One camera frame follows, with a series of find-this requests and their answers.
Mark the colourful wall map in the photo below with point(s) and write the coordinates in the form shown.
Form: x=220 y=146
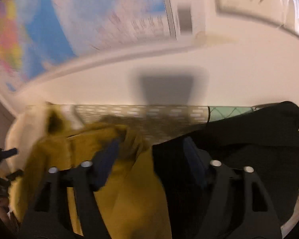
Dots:
x=36 y=36

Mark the patterned bed sheet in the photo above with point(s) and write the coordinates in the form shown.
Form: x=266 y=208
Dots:
x=156 y=123

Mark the black garment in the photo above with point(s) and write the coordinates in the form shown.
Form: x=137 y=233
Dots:
x=266 y=140

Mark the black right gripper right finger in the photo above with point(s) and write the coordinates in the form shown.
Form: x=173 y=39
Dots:
x=238 y=205

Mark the mustard yellow garment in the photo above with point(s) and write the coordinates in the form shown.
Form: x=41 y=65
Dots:
x=132 y=202

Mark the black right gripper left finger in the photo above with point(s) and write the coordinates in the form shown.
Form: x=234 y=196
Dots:
x=66 y=206

